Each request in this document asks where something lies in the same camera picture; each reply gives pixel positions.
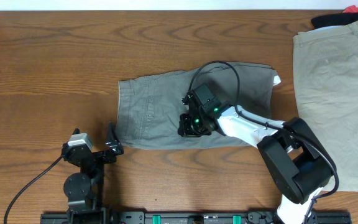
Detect black right camera cable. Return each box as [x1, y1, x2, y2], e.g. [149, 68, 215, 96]
[186, 60, 340, 224]

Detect black garment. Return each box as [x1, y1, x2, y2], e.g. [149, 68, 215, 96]
[311, 12, 358, 29]

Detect black left camera cable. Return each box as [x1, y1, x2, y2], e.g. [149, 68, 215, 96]
[3, 155, 65, 224]

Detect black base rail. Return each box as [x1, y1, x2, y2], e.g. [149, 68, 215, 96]
[40, 207, 352, 224]

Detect black camera cable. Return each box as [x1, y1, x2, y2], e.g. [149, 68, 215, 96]
[3, 155, 65, 224]
[186, 60, 340, 224]

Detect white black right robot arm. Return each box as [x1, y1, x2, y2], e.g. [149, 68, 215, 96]
[178, 93, 339, 223]

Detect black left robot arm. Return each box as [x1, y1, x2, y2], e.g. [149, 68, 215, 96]
[62, 123, 124, 212]

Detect beige khaki shorts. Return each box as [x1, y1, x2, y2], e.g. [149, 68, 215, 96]
[293, 22, 358, 192]

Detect grey shorts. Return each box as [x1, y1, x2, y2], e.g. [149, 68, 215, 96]
[116, 62, 281, 149]

